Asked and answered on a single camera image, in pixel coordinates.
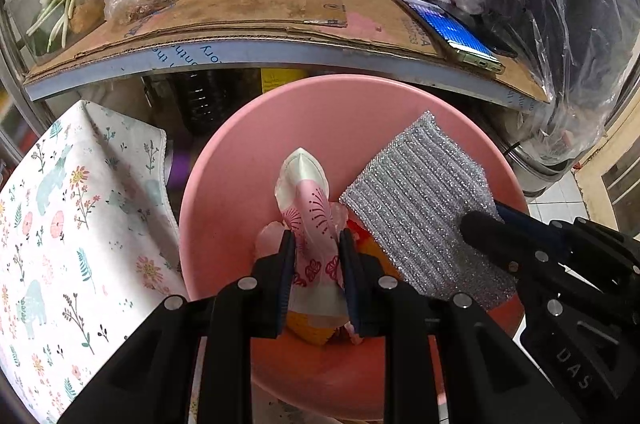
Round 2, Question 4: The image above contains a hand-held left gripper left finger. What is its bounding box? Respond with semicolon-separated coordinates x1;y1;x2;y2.
57;229;297;424

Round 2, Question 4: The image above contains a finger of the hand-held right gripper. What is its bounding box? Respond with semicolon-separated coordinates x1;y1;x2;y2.
492;201;640;273
459;210;640;411

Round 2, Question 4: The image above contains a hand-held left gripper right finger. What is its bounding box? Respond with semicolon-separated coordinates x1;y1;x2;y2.
339;229;583;424

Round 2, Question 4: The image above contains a yellow foam net red label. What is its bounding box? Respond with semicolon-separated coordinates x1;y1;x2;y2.
349;221;402;281

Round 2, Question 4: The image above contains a pink floral packet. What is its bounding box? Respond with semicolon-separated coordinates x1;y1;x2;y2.
274;147;351;320

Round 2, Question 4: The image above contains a silver scouring pad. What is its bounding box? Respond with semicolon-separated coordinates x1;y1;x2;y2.
339;110;518;312

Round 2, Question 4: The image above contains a pink bucket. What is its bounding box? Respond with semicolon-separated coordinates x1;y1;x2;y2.
179;74;531;420

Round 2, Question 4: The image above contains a black phone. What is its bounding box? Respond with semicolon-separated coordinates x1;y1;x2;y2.
452;1;519;58

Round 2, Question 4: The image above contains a dark oil bottle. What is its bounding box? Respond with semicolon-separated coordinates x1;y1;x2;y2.
172;71;252;135

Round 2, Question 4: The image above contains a large grey plastic bag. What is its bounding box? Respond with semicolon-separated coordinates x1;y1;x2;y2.
492;0;640;192

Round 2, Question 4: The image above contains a smartphone with lit screen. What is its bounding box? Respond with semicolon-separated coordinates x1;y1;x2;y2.
392;0;506;76

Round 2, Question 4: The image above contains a yellow bottle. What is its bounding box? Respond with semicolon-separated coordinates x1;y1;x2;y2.
260;68;309;95

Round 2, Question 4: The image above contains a floral bear print tablecloth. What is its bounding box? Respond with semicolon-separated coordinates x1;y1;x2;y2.
0;100;201;424

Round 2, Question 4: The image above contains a metal shelving rack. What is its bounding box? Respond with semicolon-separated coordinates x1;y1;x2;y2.
0;0;556;155

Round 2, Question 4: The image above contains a cardboard sheet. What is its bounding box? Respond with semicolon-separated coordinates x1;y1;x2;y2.
22;0;551;104

